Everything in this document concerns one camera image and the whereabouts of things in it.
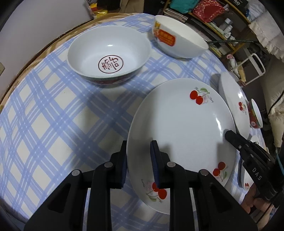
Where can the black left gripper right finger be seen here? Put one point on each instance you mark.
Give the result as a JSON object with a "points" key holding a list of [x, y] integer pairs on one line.
{"points": [[159, 161]]}

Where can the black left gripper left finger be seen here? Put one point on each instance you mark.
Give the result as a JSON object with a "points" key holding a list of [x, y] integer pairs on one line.
{"points": [[119, 168]]}

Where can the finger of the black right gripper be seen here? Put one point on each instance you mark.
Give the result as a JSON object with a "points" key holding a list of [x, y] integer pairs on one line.
{"points": [[237, 141]]}

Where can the large white cherry plate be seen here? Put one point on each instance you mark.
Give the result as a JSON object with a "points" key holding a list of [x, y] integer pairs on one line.
{"points": [[188, 119]]}

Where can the white bowl red seal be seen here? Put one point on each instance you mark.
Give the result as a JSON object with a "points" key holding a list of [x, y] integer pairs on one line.
{"points": [[109, 54]]}

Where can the white bowl orange label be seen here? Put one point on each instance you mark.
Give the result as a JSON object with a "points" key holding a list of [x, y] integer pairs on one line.
{"points": [[176, 39]]}

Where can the person's right hand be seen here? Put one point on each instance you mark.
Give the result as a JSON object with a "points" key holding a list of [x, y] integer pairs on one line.
{"points": [[251, 200]]}

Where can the small white cherry dish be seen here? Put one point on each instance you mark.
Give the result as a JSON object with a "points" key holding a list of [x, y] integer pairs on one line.
{"points": [[244, 180]]}

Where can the small red patterned bowl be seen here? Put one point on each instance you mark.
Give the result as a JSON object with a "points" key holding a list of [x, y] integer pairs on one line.
{"points": [[254, 115]]}

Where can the blue plaid tablecloth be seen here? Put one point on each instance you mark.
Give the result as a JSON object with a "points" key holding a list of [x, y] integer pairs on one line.
{"points": [[54, 122]]}

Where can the white metal rack cart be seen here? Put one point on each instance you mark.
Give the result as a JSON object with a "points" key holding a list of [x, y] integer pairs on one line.
{"points": [[249, 69]]}

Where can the wooden bookshelf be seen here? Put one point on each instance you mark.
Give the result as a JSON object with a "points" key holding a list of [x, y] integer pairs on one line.
{"points": [[229, 27]]}

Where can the red patterned bag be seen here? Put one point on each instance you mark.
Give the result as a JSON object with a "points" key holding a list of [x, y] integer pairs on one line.
{"points": [[208, 10]]}

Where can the teal bag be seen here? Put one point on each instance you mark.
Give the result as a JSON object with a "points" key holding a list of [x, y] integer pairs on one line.
{"points": [[183, 6]]}

